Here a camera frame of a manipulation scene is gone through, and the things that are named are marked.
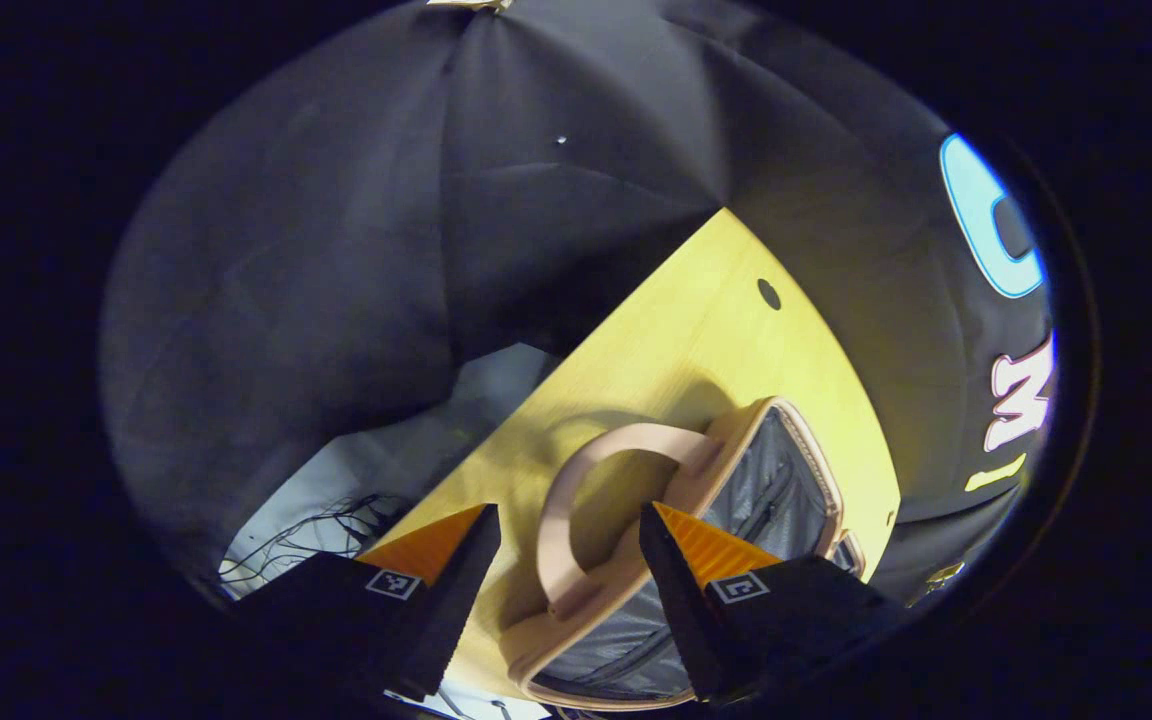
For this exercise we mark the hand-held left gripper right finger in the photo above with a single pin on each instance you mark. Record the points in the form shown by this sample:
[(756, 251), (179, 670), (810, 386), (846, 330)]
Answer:
[(676, 600)]

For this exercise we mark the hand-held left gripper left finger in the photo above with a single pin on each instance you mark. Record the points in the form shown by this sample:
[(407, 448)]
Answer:
[(456, 600)]

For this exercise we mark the pink suitcase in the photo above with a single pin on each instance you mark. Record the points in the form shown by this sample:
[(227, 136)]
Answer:
[(776, 500)]

